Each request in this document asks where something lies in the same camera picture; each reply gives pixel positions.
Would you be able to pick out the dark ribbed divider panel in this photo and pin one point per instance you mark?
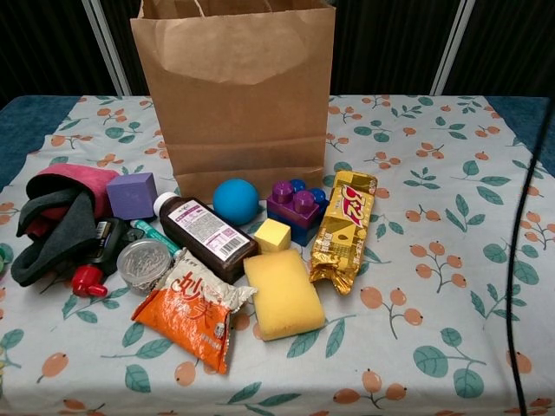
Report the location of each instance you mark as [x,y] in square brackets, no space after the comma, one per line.
[507,43]
[43,43]
[381,43]
[123,26]

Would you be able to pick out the gold snack package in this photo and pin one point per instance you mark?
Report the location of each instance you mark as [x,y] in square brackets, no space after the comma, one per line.
[342,229]

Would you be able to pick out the purple and blue toy brick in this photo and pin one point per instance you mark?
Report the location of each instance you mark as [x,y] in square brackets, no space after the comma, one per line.
[295,212]

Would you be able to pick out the blue ball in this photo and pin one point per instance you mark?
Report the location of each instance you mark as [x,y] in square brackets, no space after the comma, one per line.
[236,201]

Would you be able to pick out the purple foam cube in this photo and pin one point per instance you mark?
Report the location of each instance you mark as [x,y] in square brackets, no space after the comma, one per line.
[130,197]

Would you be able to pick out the pink cloth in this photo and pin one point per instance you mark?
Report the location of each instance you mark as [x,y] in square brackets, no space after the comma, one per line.
[95,182]

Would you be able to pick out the floral tablecloth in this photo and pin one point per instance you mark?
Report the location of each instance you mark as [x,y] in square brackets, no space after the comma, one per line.
[433,346]

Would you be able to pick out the dark grey cloth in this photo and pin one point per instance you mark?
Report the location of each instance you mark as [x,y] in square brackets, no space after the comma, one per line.
[56,242]

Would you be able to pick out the yellow sponge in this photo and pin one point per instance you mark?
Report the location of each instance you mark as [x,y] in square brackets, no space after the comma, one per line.
[284,294]

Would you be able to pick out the clear round container of pins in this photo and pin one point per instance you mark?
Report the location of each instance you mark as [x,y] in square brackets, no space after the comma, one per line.
[143,266]

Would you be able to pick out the small black clip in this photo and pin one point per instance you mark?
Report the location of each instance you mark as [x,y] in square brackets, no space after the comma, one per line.
[134,235]

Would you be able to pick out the brown paper bag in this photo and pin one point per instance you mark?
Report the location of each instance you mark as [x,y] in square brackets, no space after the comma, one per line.
[243,108]

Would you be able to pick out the teal tube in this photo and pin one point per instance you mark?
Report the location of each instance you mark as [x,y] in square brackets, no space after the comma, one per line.
[156,236]

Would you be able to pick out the dark brown drink bottle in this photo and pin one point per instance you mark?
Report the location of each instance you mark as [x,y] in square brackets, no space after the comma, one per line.
[204,234]

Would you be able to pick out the small yellow foam cube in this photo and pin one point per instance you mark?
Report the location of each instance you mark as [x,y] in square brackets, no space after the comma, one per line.
[271,236]

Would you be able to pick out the orange snack bag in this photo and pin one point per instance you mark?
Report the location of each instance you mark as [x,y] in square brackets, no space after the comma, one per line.
[195,312]

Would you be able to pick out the colourful feather toy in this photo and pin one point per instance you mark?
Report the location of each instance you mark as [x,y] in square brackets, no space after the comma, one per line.
[3,258]

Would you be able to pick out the black bottle with red cap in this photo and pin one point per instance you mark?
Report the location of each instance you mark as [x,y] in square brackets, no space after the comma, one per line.
[108,238]

